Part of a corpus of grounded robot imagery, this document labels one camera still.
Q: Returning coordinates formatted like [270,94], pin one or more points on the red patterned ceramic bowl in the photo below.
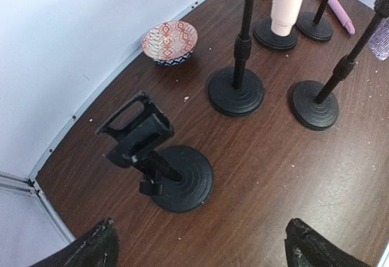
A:
[170,43]

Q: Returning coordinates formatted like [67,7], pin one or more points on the aluminium left rear frame post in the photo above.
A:
[18,185]

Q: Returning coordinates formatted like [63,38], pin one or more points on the pink microphone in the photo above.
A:
[342,16]

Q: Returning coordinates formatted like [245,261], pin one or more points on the black stand of glitter microphone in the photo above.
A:
[314,104]

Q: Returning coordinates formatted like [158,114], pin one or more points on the glitter purple silver microphone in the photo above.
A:
[378,43]

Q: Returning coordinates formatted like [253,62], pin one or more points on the black stand of cream microphone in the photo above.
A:
[237,91]

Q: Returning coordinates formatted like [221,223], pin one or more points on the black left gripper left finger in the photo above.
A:
[97,247]

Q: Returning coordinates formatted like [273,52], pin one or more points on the black stand of blue microphone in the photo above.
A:
[314,26]

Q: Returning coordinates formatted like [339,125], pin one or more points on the black clamp microphone stand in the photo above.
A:
[179,178]

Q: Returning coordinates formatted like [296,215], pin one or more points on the cream white microphone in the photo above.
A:
[284,15]

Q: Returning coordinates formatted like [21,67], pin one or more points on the black stand of purple microphone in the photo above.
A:
[267,38]

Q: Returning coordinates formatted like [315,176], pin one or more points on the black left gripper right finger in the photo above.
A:
[306,247]

